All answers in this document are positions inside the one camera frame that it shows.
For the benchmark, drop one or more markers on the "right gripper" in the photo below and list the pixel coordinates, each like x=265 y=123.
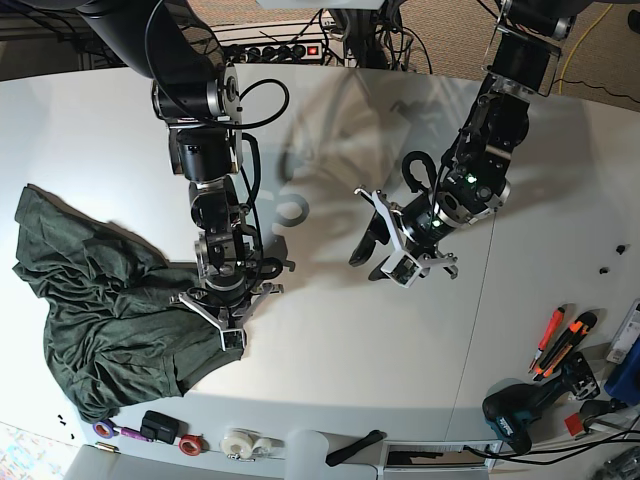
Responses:
x=227 y=302

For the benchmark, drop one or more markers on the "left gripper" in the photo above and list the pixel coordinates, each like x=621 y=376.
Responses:
x=415 y=229

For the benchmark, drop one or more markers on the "dark green t-shirt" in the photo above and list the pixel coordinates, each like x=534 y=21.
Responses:
x=111 y=337

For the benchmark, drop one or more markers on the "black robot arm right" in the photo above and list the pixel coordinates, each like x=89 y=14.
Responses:
x=195 y=93

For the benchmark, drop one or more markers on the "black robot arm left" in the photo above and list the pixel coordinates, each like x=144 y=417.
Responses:
x=469 y=182

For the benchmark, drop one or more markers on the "white tape roll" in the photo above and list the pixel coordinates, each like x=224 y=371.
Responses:
x=237 y=444

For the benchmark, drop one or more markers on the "red tape roll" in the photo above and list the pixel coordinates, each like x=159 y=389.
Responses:
x=191 y=445

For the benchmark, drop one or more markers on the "clear tape roll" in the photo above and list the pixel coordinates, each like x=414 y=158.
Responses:
x=265 y=447

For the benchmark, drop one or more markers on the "purple tape roll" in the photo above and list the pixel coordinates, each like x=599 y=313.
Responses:
x=105 y=429

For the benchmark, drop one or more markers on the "brass cartridge piece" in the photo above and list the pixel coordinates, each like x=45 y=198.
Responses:
x=106 y=447

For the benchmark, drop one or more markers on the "teal black power drill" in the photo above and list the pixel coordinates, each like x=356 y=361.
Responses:
x=510 y=411

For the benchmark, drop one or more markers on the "white tray with black items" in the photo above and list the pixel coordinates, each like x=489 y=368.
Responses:
x=424 y=456

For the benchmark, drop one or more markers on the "orange black utility knife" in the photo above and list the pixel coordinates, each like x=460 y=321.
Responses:
x=570 y=338

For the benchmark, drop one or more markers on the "black power strip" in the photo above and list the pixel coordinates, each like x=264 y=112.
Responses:
x=275 y=53

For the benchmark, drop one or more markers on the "red square tag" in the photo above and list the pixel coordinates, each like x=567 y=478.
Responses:
x=575 y=425

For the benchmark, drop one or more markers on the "white label box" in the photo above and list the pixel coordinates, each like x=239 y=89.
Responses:
x=625 y=337

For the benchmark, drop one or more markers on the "blue box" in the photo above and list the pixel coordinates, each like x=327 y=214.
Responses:
x=623 y=383

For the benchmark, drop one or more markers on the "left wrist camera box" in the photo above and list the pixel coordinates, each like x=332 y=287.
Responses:
x=402 y=268

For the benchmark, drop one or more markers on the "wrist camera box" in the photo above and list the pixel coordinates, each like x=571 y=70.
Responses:
x=402 y=268
x=231 y=339

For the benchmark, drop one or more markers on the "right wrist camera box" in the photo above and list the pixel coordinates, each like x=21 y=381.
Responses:
x=231 y=339

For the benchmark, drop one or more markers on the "black action camera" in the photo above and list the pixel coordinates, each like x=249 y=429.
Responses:
x=156 y=426

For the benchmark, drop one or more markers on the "black strap handle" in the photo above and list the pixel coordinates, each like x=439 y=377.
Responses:
x=340 y=456

